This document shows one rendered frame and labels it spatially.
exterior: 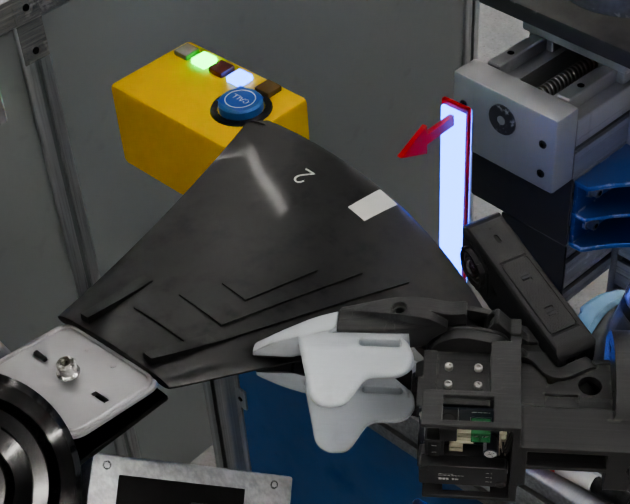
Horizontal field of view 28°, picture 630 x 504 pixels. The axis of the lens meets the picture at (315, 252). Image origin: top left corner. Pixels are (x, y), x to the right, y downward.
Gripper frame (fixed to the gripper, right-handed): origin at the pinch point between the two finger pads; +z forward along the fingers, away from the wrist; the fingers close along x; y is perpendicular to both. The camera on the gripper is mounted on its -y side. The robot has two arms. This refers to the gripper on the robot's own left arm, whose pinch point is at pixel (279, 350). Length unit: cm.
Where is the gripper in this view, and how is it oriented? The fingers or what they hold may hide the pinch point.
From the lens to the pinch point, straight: 73.5
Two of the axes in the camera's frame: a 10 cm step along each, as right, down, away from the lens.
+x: 0.7, 6.8, 7.3
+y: -1.1, 7.3, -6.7
